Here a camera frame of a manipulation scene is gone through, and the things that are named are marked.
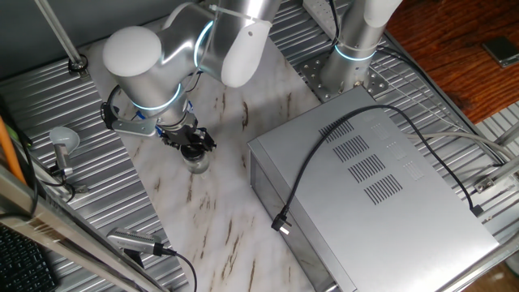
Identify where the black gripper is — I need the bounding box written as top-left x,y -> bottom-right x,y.
160,121 -> 217,153

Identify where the black jar lid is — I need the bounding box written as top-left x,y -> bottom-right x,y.
181,144 -> 208,161

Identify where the clear glass jar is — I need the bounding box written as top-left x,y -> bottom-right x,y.
182,156 -> 211,175

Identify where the white marble board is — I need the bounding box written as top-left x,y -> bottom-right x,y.
79,38 -> 321,292

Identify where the metal pole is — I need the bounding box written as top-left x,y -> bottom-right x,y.
34,0 -> 89,78

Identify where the orange rod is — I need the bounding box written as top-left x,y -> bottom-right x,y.
0,115 -> 26,186

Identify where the white power strip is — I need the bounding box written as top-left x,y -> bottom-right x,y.
302,0 -> 340,29

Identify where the silver metal box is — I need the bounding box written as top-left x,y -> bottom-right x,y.
247,84 -> 500,292

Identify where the black keyboard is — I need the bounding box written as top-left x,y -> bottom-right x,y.
0,225 -> 60,292

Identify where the dark flat device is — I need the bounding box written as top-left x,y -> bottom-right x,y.
481,35 -> 519,69

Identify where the wrist camera with metal bracket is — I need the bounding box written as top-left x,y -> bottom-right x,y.
100,91 -> 160,138

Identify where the black camera cable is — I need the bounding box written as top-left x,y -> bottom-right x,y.
153,242 -> 199,292

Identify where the silver depth camera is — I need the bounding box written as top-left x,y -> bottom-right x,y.
105,227 -> 163,257

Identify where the black power cable with plug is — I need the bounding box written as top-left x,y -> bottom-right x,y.
270,104 -> 484,236

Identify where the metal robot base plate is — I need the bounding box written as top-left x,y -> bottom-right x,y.
298,50 -> 390,103

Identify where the aluminium frame bar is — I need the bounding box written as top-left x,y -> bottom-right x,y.
0,164 -> 169,292

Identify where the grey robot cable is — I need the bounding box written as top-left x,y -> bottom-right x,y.
405,131 -> 517,161

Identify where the aluminium rail bracket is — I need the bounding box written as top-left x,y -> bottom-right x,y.
473,156 -> 519,195

